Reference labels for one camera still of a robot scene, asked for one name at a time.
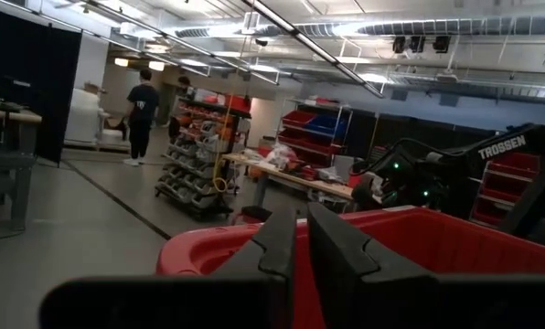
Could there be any long ceiling light bar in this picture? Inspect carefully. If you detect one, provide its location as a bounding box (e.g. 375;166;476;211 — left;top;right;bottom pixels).
240;0;386;100

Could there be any red ribbed plastic bin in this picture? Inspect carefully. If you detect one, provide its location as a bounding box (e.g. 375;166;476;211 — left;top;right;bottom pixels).
155;205;545;329

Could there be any grey metal workbench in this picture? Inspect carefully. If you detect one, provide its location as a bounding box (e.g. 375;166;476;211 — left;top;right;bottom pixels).
0;98;43;232

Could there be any shelf with red blue bins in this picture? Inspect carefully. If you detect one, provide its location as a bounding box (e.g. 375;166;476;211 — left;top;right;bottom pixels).
276;98;354;168

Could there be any black curtain partition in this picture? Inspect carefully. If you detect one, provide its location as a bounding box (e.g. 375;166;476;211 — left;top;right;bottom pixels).
0;4;84;164
345;109;500;162

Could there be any person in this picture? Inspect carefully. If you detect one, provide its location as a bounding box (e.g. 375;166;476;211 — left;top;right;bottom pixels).
122;68;161;167
158;75;194;129

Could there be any rolling rack of grey bins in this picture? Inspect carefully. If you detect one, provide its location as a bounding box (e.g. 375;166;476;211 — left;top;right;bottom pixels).
155;95;253;221

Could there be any wooden workbench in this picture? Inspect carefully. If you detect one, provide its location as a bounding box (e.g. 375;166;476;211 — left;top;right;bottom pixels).
221;153;383;217

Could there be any silver ceiling air duct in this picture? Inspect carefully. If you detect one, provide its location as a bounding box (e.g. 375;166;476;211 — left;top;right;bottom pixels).
175;16;545;40

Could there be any clear plastic bag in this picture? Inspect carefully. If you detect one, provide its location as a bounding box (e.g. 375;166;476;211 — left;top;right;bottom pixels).
262;143;301;171

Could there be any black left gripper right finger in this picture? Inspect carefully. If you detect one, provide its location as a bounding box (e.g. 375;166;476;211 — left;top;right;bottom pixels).
306;202;545;329

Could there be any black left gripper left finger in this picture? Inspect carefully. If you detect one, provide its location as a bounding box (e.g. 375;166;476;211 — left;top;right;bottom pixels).
38;207;298;329

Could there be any white wrapped pallet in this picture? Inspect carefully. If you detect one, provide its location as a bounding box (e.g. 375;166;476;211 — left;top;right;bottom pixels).
64;86;132;153

